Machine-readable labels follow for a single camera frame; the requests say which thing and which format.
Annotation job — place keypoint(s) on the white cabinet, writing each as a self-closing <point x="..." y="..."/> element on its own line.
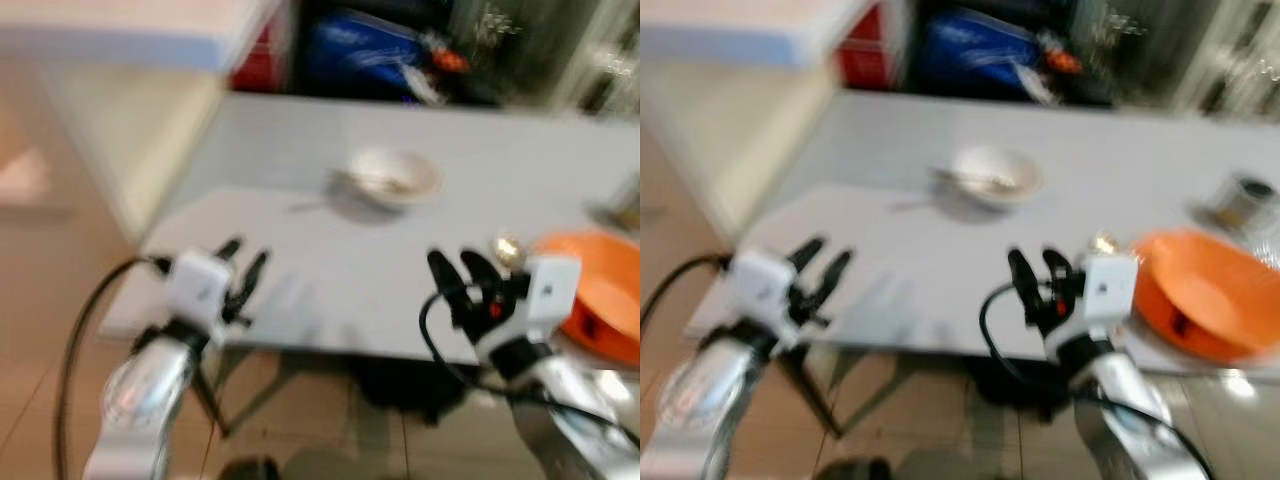
<point x="600" y="60"/>
<point x="1230" y="60"/>

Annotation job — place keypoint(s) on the white counter top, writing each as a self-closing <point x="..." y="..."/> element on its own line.
<point x="740" y="28"/>
<point x="120" y="30"/>

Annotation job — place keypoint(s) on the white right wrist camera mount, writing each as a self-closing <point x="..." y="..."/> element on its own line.
<point x="552" y="290"/>
<point x="1110" y="290"/>

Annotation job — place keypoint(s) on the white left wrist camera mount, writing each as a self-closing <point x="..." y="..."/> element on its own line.
<point x="760" y="285"/>
<point x="198" y="285"/>

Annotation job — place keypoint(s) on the gold spoon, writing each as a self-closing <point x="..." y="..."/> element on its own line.
<point x="507" y="250"/>
<point x="1104" y="243"/>

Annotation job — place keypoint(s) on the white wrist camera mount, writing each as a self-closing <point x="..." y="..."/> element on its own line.
<point x="198" y="285"/>
<point x="760" y="285"/>
<point x="1110" y="290"/>
<point x="552" y="290"/>

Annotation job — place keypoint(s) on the black robot left foot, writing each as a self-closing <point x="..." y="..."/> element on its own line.
<point x="250" y="468"/>
<point x="850" y="469"/>

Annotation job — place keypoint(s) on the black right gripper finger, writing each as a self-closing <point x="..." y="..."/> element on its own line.
<point x="480" y="270"/>
<point x="1060" y="268"/>
<point x="1024" y="278"/>
<point x="447" y="280"/>

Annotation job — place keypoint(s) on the orange and black device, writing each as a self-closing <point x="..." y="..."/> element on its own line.
<point x="1063" y="63"/>
<point x="452" y="62"/>

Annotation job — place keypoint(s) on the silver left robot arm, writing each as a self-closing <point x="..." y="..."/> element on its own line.
<point x="710" y="395"/>
<point x="150" y="390"/>

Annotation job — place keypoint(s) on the white ceramic bowl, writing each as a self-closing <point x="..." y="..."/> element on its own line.
<point x="400" y="165"/>
<point x="1005" y="163"/>

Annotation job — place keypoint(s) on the orange plastic bowl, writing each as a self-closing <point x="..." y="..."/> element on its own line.
<point x="600" y="280"/>
<point x="1205" y="290"/>

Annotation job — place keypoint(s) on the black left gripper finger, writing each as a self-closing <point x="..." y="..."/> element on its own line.
<point x="229" y="250"/>
<point x="836" y="272"/>
<point x="255" y="272"/>
<point x="808" y="252"/>

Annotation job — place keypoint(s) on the grey mug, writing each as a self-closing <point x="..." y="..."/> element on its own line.
<point x="1245" y="205"/>
<point x="625" y="205"/>

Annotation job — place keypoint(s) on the red cardboard box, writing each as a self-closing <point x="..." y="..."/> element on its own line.
<point x="262" y="60"/>
<point x="870" y="50"/>

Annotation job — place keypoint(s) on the black table leg frame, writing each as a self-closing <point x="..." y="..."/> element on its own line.
<point x="805" y="395"/>
<point x="215" y="400"/>

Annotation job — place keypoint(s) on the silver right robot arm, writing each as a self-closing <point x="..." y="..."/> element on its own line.
<point x="560" y="400"/>
<point x="1130" y="410"/>

